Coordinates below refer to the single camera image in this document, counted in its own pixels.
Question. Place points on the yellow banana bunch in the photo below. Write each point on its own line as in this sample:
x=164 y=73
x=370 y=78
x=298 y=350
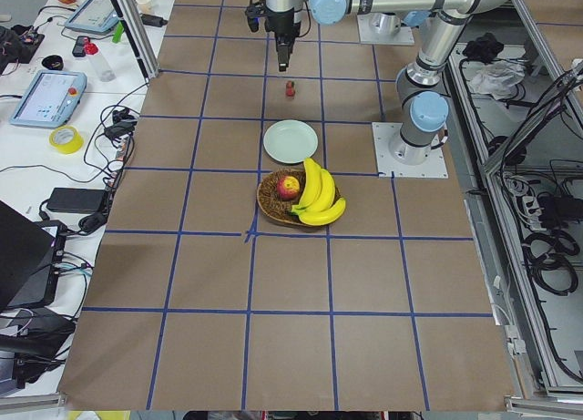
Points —
x=318 y=205

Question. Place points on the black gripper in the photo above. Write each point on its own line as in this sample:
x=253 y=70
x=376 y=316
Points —
x=282 y=25

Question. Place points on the brown wicker basket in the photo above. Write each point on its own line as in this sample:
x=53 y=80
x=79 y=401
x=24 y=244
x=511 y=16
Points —
x=271 y=204

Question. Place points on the blue teach pendant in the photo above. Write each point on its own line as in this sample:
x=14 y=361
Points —
x=93 y=17
x=50 y=100

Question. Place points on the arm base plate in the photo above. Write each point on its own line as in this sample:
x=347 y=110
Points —
x=397 y=159

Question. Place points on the strawberry with green leaves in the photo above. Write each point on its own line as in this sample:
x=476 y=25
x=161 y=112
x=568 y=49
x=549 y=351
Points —
x=289 y=92

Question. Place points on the light green plate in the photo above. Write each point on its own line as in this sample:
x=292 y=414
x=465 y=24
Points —
x=290 y=141

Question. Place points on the red apple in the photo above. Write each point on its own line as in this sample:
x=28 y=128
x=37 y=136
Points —
x=288 y=187

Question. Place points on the clear plastic bottle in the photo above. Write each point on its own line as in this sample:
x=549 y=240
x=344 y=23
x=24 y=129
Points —
x=99 y=63

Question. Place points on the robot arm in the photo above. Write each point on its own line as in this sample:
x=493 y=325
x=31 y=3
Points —
x=425 y=111

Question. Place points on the black laptop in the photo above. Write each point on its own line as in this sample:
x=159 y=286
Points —
x=30 y=252

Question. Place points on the aluminium frame post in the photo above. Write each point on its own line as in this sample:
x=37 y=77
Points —
x=129 y=17

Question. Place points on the yellow tape roll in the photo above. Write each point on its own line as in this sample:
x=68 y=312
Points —
x=66 y=140

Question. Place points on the black power adapter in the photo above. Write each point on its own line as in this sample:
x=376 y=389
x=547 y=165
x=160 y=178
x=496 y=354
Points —
x=75 y=200

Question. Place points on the near blue teach pendant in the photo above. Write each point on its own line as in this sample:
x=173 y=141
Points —
x=50 y=100

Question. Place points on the far blue teach pendant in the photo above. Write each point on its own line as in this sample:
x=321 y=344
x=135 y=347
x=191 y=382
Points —
x=93 y=17

